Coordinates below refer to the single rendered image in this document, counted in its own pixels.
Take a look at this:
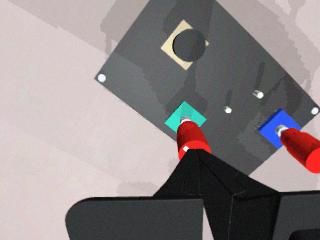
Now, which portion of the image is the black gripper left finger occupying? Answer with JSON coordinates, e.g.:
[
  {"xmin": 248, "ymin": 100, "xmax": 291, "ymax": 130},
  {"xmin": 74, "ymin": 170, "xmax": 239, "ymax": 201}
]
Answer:
[{"xmin": 65, "ymin": 149, "xmax": 203, "ymax": 240}]

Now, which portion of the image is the dark grey board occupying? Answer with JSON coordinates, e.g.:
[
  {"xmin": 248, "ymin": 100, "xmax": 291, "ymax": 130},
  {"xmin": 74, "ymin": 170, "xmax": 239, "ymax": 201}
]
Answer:
[{"xmin": 94, "ymin": 0, "xmax": 320, "ymax": 176}]

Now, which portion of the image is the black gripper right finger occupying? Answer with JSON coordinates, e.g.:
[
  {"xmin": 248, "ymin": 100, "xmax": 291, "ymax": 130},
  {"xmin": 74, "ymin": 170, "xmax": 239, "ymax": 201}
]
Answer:
[{"xmin": 195, "ymin": 148, "xmax": 320, "ymax": 240}]

